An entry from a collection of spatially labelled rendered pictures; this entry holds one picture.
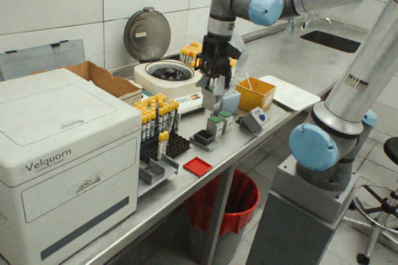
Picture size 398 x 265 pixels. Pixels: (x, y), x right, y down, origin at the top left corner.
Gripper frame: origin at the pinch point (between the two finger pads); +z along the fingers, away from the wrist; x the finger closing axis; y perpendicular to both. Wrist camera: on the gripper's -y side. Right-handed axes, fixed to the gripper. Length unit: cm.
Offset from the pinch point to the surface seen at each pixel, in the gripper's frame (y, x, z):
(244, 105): -32.7, -3.5, 16.6
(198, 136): 2.5, -1.2, 15.9
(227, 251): -26, 9, 93
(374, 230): -104, 63, 96
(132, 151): 40.9, 7.2, -1.4
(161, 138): 20.8, -2.0, 8.6
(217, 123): -6.0, 0.5, 13.2
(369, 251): -87, 65, 97
